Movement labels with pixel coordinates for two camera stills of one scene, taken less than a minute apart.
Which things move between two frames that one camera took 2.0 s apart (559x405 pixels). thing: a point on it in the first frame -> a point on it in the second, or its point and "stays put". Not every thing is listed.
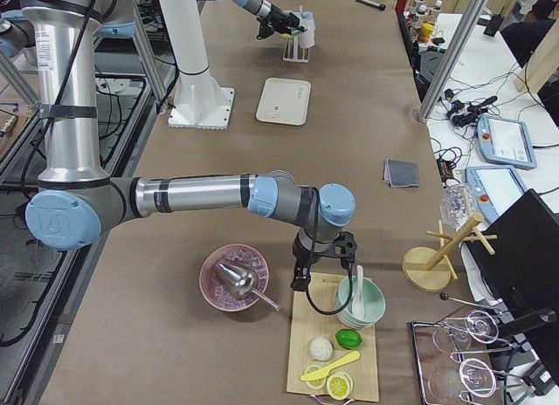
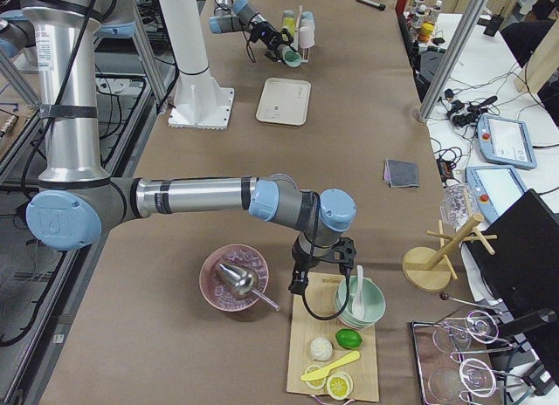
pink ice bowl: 236,255 stays put
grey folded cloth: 401,174 stays put
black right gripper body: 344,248 stays put
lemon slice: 340,385 stays put
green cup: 302,23 -> 289,56
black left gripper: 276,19 -> 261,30
